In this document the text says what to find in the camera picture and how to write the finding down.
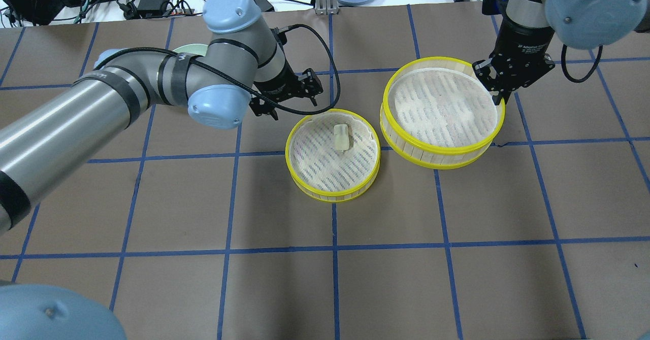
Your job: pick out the white bun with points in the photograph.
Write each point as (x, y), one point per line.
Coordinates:
(342, 141)

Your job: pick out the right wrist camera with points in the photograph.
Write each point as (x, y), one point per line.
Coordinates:
(493, 7)

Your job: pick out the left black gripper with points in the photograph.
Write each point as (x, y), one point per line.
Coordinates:
(274, 86)

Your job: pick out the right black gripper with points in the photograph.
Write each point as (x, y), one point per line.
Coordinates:
(523, 43)

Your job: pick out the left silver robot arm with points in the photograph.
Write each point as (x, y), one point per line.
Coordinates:
(245, 68)

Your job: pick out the black power adapter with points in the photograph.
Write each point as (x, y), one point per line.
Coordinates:
(265, 5)

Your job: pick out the yellow steamer layer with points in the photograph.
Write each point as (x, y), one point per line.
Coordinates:
(323, 173)
(435, 113)

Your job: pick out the green plate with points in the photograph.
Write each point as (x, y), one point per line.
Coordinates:
(195, 49)

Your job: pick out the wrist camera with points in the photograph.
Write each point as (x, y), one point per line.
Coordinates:
(493, 7)
(279, 34)

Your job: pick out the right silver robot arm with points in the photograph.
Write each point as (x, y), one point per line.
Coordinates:
(581, 24)

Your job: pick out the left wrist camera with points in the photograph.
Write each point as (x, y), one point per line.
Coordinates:
(279, 34)

